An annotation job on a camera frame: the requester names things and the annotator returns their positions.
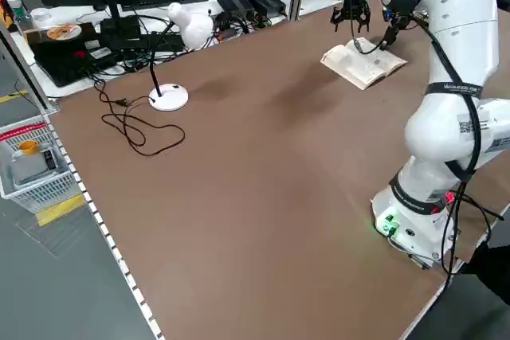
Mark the yellow cup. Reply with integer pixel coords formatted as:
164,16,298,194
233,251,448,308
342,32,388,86
18,139,40,156

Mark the grey box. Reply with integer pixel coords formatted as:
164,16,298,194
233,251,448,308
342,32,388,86
10,150,61,186

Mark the black lamp cable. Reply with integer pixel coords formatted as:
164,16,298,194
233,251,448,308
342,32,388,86
94,76,186,157

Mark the black equipment case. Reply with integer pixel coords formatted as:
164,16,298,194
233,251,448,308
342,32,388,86
30,21,120,88

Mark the white desk lamp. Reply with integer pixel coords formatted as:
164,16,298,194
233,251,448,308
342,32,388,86
147,2,215,112

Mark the blue white cover paperback book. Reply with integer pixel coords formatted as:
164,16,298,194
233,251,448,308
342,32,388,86
320,37,408,91

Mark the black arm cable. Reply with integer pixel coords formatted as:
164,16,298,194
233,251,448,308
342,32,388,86
344,0,504,289

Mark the aluminium frame post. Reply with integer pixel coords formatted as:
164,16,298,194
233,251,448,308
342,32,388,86
0,23,59,112

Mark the white plastic basket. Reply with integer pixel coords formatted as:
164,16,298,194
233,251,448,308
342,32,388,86
0,115,77,213

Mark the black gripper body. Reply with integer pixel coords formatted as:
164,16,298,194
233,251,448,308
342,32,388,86
389,13,414,33
339,0,370,17

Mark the clear plastic bottle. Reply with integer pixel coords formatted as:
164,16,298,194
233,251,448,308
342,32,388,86
6,0,33,35

